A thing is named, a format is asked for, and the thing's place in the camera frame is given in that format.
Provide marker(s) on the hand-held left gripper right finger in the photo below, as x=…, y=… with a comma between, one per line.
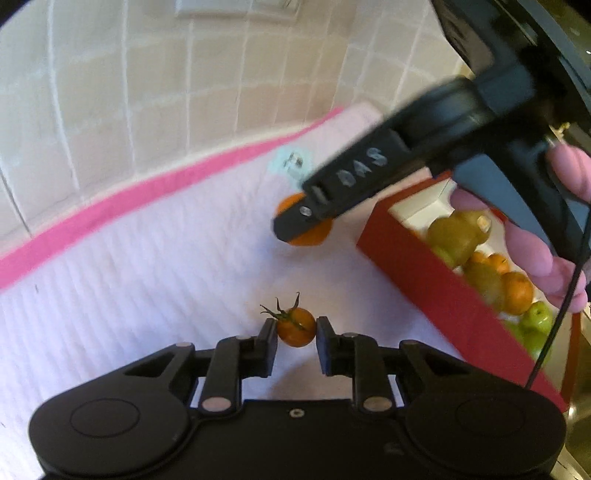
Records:
x=324, y=344

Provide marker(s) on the orange mandarin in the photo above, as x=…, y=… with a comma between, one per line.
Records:
x=518, y=293
x=310, y=237
x=501, y=263
x=479, y=258

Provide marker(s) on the orange cherry tomato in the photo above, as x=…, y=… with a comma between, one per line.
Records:
x=295, y=330

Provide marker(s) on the olive green fruit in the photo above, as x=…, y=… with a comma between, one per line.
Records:
x=455, y=235
x=485, y=284

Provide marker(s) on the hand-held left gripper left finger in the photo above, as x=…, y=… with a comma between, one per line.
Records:
x=268, y=344

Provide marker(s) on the person's right hand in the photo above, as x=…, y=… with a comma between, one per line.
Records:
x=531, y=254

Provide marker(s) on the green round fruit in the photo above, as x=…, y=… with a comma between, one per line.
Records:
x=528, y=344
x=536, y=318

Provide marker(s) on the red cardboard box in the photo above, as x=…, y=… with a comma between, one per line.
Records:
x=438, y=277

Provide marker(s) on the pink white towel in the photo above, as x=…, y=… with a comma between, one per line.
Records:
x=138, y=277

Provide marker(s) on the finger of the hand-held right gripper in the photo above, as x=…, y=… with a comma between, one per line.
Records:
x=341, y=184

